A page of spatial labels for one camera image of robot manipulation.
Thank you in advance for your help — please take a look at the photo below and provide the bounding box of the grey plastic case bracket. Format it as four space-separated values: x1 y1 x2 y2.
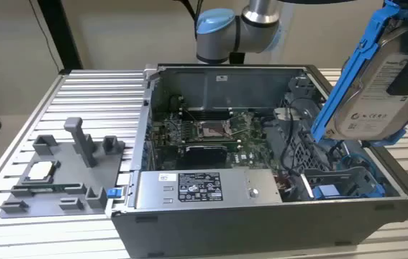
288 76 316 99

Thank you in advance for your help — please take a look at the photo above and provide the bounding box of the black cable bundle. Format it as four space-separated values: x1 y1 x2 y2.
180 0 204 25

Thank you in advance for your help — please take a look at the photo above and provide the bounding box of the green RAM stick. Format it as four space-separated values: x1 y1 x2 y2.
14 183 83 193

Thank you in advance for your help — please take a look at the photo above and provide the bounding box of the silver power supply unit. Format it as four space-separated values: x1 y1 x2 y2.
134 169 284 211

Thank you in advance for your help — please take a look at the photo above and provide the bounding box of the blue carrier tab of disk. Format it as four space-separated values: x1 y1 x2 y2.
314 185 342 201

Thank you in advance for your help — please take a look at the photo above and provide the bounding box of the grey perforated drive cage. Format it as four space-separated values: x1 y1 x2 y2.
264 106 334 173

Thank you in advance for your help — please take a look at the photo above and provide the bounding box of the black RAM slot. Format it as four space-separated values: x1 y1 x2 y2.
180 138 239 145

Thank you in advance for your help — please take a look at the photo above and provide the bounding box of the metal socket cover frame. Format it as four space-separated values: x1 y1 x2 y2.
227 114 255 135

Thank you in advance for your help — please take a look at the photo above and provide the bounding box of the blue disk data wire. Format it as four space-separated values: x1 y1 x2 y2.
339 149 383 189

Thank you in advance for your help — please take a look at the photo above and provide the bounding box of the disk power wire bundle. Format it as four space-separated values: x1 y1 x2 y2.
274 174 302 196

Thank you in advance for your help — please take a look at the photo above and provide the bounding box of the black open PC case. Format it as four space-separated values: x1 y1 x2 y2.
112 63 408 258

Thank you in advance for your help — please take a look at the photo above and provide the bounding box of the silver CPU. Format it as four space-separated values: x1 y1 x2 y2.
26 163 58 180

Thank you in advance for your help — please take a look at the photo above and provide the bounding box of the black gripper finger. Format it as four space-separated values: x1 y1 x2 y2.
386 55 408 96

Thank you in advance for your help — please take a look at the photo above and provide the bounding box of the grey parts rack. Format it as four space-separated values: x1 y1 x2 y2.
0 117 130 219

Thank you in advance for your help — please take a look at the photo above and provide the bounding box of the hard disk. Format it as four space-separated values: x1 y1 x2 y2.
311 0 408 148

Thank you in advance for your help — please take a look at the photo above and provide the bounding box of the thin black cable loop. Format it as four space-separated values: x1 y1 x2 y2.
282 97 322 173

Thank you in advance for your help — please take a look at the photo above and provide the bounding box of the black upright pole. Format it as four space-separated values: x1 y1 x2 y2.
36 0 84 71

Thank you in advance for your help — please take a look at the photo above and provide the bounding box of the CPU socket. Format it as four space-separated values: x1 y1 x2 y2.
196 120 234 139

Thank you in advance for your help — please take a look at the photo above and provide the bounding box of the green motherboard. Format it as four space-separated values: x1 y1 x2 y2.
151 106 275 173

